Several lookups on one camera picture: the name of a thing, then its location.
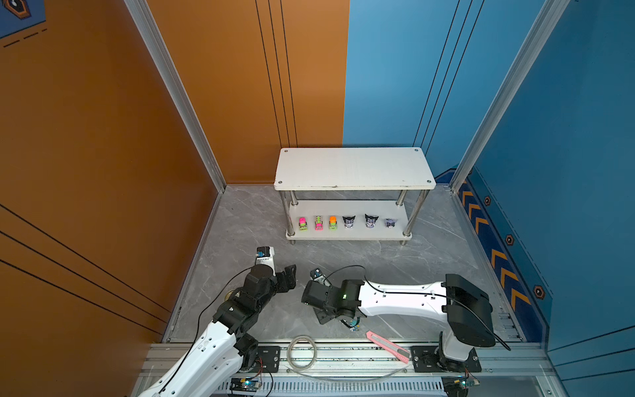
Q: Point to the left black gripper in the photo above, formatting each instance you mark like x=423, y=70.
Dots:
x=284, y=286

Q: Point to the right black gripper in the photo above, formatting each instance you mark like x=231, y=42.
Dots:
x=321, y=318

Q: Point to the pink green toy truck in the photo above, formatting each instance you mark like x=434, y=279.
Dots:
x=303, y=224

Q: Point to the pink toy car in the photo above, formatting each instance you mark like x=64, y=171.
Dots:
x=318, y=223

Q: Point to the orange green toy car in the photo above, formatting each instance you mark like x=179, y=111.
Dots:
x=333, y=223

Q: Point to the black purple figurine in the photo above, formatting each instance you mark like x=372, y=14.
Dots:
x=349, y=221
x=371, y=221

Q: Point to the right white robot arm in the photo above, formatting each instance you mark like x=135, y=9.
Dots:
x=460, y=307

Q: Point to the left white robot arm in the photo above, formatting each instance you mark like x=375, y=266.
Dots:
x=225, y=347

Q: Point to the pink utility knife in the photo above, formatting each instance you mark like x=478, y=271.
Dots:
x=395, y=350

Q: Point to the white two-tier shelf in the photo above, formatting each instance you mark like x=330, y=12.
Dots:
x=404, y=170

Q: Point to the left green circuit board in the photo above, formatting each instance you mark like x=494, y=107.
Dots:
x=245, y=385

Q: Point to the green circuit board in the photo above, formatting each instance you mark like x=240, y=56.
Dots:
x=245, y=385
x=459, y=387

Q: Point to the right green circuit board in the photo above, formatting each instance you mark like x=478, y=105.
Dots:
x=459, y=387

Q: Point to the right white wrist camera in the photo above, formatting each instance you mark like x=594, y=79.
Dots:
x=317, y=275

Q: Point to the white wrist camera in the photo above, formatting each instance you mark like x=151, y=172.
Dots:
x=317, y=275
x=265, y=256

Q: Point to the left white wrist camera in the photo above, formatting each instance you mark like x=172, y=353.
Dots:
x=265, y=256

